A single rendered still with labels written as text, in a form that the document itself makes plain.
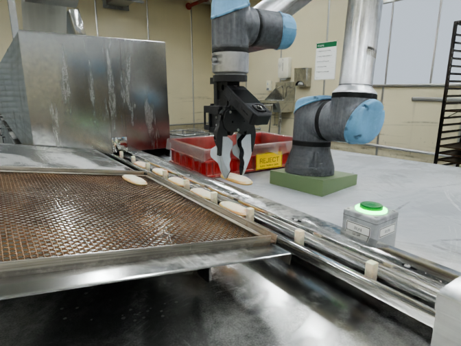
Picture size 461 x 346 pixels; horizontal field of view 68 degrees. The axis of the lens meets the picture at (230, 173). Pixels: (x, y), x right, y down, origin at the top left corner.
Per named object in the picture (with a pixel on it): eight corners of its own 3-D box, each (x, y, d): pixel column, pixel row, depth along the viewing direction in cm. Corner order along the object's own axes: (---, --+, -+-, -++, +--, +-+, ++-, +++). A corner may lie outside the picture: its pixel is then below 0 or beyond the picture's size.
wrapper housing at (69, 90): (175, 156, 153) (171, 42, 142) (37, 172, 122) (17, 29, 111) (42, 110, 503) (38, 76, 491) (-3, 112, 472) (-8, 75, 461)
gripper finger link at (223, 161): (215, 174, 77) (219, 133, 75) (230, 179, 72) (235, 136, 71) (203, 174, 75) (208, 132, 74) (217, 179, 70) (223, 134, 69)
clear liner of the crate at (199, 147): (312, 163, 135) (313, 139, 133) (204, 179, 110) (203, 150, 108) (261, 151, 163) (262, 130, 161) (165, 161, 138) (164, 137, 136)
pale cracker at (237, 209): (255, 214, 73) (255, 209, 72) (241, 217, 71) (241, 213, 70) (228, 202, 81) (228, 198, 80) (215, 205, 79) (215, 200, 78)
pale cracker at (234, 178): (257, 183, 71) (257, 178, 70) (243, 186, 68) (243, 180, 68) (230, 174, 78) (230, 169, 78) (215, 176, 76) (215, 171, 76)
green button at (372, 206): (387, 213, 62) (387, 204, 62) (374, 217, 60) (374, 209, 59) (367, 207, 65) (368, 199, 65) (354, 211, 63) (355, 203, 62)
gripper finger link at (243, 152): (239, 168, 80) (234, 130, 77) (254, 173, 76) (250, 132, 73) (228, 171, 79) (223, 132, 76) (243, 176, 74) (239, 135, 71)
